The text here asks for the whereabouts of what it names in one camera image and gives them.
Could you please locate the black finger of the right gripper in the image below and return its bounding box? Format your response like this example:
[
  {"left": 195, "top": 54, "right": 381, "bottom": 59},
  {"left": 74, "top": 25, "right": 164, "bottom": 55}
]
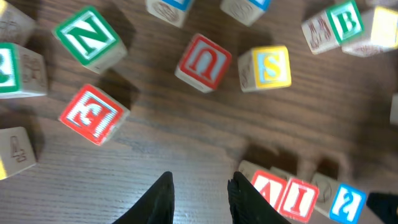
[{"left": 366, "top": 192, "right": 397, "bottom": 224}]

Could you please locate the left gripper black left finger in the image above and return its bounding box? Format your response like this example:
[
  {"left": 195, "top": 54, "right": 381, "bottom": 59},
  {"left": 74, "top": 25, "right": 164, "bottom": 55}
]
[{"left": 113, "top": 171, "right": 175, "bottom": 224}]

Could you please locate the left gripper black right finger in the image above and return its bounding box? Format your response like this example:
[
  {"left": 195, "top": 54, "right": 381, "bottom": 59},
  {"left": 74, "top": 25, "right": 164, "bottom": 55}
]
[{"left": 227, "top": 171, "right": 290, "bottom": 224}]

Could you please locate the red letter A block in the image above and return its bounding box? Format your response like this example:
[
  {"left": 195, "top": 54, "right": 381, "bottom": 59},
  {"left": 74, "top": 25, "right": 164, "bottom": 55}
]
[{"left": 238, "top": 160, "right": 287, "bottom": 210}]

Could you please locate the blue number 2 block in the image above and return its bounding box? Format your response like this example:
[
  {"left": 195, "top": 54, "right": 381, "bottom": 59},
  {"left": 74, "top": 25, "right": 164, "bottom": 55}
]
[{"left": 311, "top": 173, "right": 366, "bottom": 224}]

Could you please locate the red letter I block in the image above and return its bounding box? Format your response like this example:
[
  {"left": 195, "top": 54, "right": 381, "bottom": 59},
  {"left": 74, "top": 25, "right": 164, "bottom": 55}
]
[{"left": 271, "top": 167, "right": 320, "bottom": 223}]

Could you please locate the red letter E block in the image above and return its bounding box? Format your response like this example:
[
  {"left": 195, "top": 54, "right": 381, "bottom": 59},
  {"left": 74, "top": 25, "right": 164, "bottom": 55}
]
[{"left": 59, "top": 84, "right": 130, "bottom": 146}]

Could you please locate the yellow letter S block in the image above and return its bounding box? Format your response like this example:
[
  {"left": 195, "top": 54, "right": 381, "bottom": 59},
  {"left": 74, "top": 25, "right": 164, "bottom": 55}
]
[{"left": 238, "top": 45, "right": 292, "bottom": 92}]

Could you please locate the red letter U block centre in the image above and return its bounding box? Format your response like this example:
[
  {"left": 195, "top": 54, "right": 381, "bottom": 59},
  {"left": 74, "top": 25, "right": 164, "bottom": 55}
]
[{"left": 175, "top": 33, "right": 232, "bottom": 93}]

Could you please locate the yellow block lower left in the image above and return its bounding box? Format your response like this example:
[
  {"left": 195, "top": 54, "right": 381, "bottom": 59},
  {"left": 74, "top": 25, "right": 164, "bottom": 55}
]
[{"left": 1, "top": 127, "right": 36, "bottom": 180}]

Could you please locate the yellow block beside B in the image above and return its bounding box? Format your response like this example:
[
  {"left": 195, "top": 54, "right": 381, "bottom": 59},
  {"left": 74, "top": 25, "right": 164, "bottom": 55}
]
[{"left": 341, "top": 5, "right": 398, "bottom": 58}]

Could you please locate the green letter N block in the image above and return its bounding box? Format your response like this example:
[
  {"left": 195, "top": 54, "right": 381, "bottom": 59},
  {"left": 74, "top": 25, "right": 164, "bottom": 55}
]
[{"left": 53, "top": 6, "right": 127, "bottom": 74}]

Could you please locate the green letter B block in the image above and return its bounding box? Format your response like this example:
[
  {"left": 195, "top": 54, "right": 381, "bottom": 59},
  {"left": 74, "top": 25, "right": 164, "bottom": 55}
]
[{"left": 302, "top": 0, "right": 364, "bottom": 55}]

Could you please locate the green letter R block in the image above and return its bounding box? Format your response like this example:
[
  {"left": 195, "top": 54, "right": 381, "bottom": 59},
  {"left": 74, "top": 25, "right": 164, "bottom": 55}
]
[{"left": 1, "top": 42, "right": 48, "bottom": 99}]

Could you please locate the blue letter L block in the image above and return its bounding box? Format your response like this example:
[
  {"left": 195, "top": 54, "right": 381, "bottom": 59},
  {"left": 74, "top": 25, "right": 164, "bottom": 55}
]
[{"left": 220, "top": 0, "right": 271, "bottom": 27}]

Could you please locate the blue letter P block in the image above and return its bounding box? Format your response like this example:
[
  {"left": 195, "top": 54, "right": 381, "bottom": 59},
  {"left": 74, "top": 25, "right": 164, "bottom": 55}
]
[{"left": 146, "top": 0, "right": 195, "bottom": 28}]

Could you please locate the yellow block near R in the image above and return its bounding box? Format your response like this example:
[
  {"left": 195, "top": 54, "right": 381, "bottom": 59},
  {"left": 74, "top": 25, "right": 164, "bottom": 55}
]
[{"left": 0, "top": 0, "right": 36, "bottom": 46}]

